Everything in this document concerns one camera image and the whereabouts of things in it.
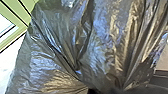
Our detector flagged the dark grey trash bag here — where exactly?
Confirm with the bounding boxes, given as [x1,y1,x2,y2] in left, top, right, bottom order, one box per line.
[4,0,168,94]

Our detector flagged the green framed glass door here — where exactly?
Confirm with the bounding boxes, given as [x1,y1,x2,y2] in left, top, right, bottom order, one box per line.
[0,0,40,53]

